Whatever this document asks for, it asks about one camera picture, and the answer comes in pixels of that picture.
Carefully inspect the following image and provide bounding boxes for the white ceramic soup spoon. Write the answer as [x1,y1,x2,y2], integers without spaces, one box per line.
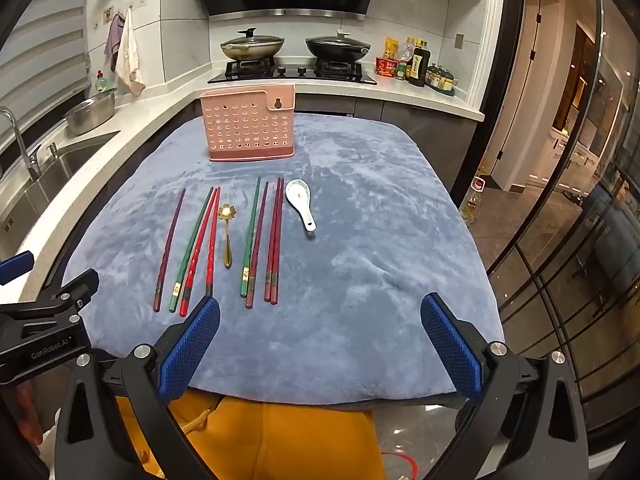
[285,179,317,232]

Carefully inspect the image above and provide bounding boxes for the black wok with lid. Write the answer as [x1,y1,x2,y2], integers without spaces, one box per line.
[305,31,373,61]

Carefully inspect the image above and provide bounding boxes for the black framed glass door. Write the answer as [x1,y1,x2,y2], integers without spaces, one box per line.
[450,0,640,461]

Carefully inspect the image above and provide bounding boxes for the beige wok with glass lid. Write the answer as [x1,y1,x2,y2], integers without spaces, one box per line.
[220,28,287,61]

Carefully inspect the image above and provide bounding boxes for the grey base cabinet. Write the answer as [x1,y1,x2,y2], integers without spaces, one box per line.
[295,95,483,196]

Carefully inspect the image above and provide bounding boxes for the black gas stove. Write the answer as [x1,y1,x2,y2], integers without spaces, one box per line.
[207,60,378,86]

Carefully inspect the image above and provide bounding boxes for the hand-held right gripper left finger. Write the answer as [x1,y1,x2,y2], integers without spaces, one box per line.
[52,295,222,480]

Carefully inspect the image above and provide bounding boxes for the blue-grey fleece towel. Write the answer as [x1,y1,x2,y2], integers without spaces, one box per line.
[65,112,506,406]

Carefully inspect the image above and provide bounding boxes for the stainless steel sink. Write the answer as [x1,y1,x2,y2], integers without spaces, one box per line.
[0,132,121,256]

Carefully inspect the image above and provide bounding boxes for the green chopstick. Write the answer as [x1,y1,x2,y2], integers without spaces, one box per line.
[240,176,262,297]
[168,187,215,314]

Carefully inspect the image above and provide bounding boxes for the clear bottle with green cap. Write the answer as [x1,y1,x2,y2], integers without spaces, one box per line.
[397,42,416,81]

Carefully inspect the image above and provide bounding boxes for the dark soy sauce bottle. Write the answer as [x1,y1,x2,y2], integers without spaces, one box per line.
[407,40,432,86]

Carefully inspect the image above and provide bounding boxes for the white window blinds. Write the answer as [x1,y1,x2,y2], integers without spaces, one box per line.
[0,0,101,146]

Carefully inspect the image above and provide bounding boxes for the cooking oil bottle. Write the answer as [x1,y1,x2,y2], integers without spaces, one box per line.
[460,175,488,226]

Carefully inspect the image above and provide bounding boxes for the person's yellow pants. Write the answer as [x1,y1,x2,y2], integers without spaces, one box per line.
[115,390,386,480]

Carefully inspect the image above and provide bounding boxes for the chrome faucet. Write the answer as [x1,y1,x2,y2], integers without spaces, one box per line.
[0,107,43,181]

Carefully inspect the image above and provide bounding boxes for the purple hanging cloth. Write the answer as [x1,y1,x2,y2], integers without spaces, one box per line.
[104,14,126,73]

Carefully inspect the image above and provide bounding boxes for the purple chopstick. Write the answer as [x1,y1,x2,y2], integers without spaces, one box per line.
[152,188,187,313]

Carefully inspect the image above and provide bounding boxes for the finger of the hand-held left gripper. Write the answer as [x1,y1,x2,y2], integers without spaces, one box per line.
[0,251,36,286]
[30,267,101,322]

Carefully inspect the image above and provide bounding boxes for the white hanging cloth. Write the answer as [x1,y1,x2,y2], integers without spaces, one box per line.
[116,7,147,96]

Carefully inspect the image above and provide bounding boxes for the pink perforated utensil holder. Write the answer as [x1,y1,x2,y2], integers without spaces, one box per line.
[200,85,297,163]

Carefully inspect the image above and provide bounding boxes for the stainless steel pot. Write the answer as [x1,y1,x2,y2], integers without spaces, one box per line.
[64,87,118,136]

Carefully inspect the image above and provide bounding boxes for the maroon chopstick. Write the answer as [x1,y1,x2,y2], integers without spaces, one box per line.
[245,181,270,309]

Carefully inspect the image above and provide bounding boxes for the gold flower spoon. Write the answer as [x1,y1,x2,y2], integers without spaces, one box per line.
[217,203,237,269]

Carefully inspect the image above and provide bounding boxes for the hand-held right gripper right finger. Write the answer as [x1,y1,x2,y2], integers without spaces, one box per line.
[420,291,591,480]

